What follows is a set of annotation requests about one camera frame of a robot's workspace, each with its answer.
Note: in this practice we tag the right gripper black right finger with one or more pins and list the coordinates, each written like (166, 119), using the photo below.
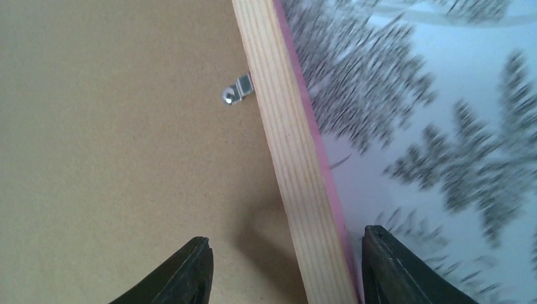
(393, 274)

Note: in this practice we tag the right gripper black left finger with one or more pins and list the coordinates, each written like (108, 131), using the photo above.
(185, 277)

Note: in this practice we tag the pink picture frame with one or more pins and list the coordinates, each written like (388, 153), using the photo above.
(116, 149)

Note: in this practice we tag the floral patterned table mat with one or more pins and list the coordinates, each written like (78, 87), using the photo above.
(425, 112)

